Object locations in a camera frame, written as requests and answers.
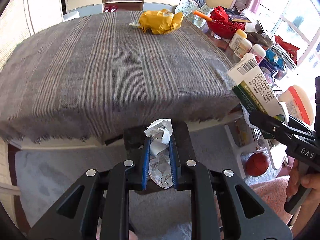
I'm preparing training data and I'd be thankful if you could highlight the blue snack bag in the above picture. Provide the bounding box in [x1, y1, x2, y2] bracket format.
[265, 49, 285, 70]

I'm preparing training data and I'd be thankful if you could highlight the red chip bag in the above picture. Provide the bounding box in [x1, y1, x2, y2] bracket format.
[274, 35, 300, 64]

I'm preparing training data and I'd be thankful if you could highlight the pink fluffy garment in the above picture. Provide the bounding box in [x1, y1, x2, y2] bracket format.
[250, 176, 292, 224]

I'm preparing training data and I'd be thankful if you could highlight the white green carton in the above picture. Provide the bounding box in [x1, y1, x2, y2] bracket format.
[227, 53, 289, 124]

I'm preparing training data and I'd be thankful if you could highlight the red ball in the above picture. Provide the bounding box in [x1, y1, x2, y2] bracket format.
[245, 152, 270, 177]

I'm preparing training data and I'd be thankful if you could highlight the person's right hand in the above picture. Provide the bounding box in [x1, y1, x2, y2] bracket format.
[286, 160, 320, 205]

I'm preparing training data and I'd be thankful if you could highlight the purple gold card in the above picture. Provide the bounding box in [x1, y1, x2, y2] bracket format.
[228, 14, 252, 23]

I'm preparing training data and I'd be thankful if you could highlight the crumpled yellow paper bag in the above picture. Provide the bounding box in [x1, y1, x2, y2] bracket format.
[129, 9, 184, 35]

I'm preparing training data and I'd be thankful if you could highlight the red lattice basket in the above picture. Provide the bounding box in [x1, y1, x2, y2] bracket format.
[207, 6, 246, 40]

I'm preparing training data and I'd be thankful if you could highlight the white-capped cream bottle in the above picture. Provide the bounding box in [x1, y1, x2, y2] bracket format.
[234, 39, 252, 59]

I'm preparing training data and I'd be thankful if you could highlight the cream red-lid container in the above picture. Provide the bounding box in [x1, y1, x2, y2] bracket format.
[278, 85, 314, 126]

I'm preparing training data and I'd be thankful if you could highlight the pink white lotion bottle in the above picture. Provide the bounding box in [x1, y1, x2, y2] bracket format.
[249, 44, 266, 64]

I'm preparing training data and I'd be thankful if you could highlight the cream grey TV cabinet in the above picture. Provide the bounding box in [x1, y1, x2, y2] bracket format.
[65, 0, 183, 16]

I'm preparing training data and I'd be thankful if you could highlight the yellow-capped white bottle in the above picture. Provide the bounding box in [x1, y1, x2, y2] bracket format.
[228, 29, 247, 50]

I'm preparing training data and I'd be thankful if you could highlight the orange foam handle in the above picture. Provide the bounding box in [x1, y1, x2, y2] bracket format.
[193, 10, 213, 22]

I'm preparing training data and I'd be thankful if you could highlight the white paper ball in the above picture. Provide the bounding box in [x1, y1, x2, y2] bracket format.
[144, 119, 174, 190]

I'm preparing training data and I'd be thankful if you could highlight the grey plaid tablecloth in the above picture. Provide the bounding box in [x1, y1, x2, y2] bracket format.
[1, 11, 239, 142]

